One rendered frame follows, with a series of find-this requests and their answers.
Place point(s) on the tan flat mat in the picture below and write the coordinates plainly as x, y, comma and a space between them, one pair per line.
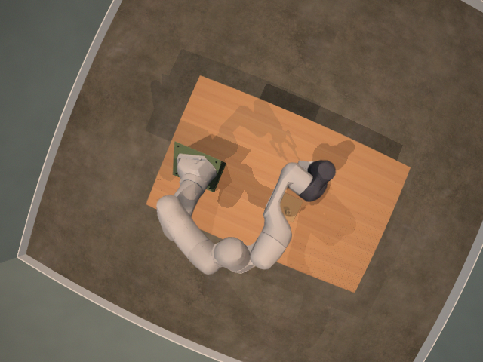
291, 203

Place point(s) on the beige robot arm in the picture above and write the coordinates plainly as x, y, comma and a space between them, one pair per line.
196, 172

